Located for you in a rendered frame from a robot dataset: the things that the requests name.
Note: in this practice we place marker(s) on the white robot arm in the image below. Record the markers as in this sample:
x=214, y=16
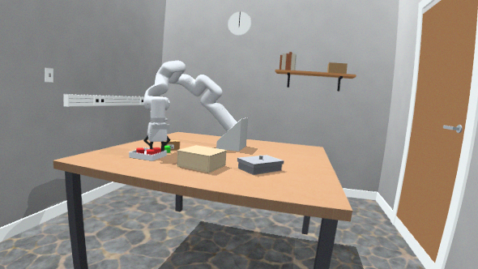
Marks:
x=157, y=105

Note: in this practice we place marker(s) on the brown cardboard box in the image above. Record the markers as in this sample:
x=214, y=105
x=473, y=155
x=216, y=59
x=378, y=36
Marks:
x=174, y=144

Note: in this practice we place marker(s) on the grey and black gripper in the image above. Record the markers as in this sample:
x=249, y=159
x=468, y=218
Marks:
x=156, y=136

